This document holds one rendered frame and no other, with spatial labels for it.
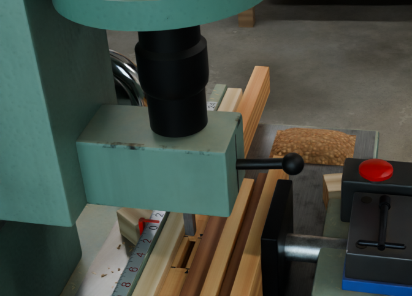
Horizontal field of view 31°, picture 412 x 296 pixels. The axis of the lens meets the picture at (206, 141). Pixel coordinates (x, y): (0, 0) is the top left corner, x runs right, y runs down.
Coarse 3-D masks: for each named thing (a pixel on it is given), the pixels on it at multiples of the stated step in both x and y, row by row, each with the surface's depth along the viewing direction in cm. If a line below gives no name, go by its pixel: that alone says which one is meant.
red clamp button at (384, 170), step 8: (368, 160) 67; (376, 160) 67; (360, 168) 66; (368, 168) 66; (376, 168) 66; (384, 168) 66; (392, 168) 66; (368, 176) 65; (376, 176) 65; (384, 176) 65
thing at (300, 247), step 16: (288, 192) 69; (272, 208) 67; (288, 208) 69; (272, 224) 65; (288, 224) 70; (272, 240) 63; (288, 240) 68; (304, 240) 68; (320, 240) 68; (336, 240) 68; (272, 256) 64; (288, 256) 68; (304, 256) 68; (272, 272) 65; (288, 272) 72; (272, 288) 66
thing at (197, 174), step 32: (96, 128) 67; (128, 128) 66; (224, 128) 65; (96, 160) 65; (128, 160) 65; (160, 160) 64; (192, 160) 63; (224, 160) 62; (96, 192) 68; (128, 192) 67; (160, 192) 66; (192, 192) 65; (224, 192) 64
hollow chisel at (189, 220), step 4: (184, 216) 71; (188, 216) 70; (192, 216) 70; (184, 220) 71; (188, 220) 71; (192, 220) 71; (184, 224) 71; (188, 224) 71; (192, 224) 71; (188, 228) 71; (192, 228) 71; (188, 232) 72; (192, 232) 71
